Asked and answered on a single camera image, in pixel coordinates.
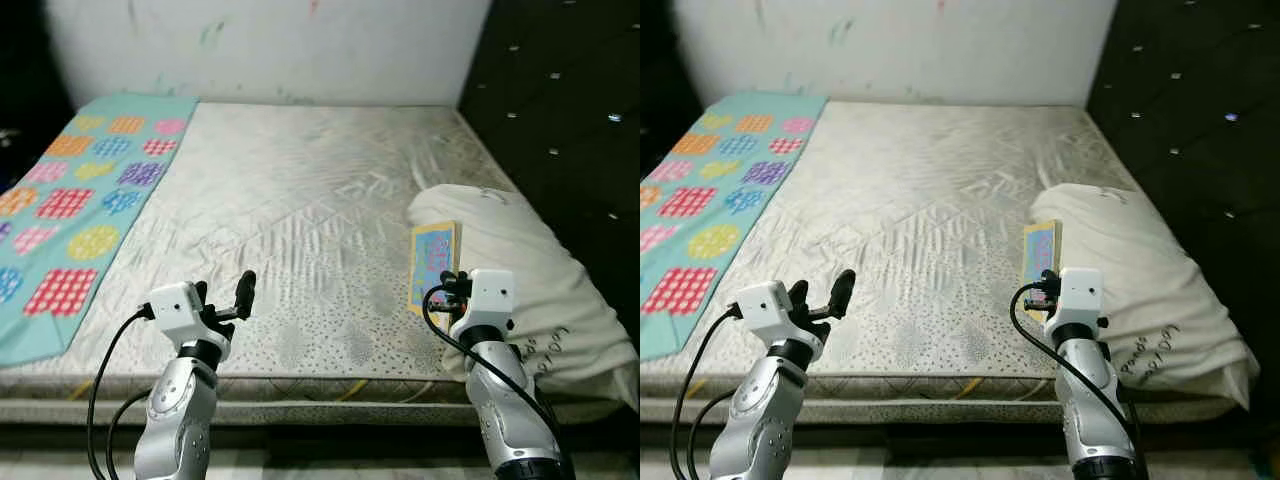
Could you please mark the blue yellow children's book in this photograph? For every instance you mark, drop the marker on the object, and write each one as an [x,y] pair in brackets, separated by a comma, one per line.
[435,265]
[1040,260]

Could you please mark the white printed pillow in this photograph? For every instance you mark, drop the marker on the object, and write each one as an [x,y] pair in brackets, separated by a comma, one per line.
[540,270]
[1150,270]

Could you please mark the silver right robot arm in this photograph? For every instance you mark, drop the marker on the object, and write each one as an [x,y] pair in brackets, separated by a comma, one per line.
[1095,400]
[505,400]

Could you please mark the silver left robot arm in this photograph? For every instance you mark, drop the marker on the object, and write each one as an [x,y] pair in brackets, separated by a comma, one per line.
[180,420]
[760,420]

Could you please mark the quilted white mattress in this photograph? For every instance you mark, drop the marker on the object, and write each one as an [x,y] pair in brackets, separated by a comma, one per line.
[300,220]
[920,220]

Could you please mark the teal patchwork dotted blanket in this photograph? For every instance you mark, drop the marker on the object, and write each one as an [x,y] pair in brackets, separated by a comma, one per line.
[70,210]
[710,200]

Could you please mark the black tufted headboard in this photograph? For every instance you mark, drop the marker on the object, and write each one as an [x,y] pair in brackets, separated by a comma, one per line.
[560,120]
[1190,120]

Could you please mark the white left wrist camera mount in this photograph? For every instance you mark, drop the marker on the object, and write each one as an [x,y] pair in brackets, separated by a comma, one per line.
[178,308]
[768,306]

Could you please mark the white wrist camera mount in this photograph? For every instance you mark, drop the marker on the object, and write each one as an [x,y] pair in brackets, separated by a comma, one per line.
[768,306]
[1082,292]
[490,295]
[178,308]

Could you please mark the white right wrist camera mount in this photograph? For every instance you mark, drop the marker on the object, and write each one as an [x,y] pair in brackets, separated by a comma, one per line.
[490,295]
[1082,292]

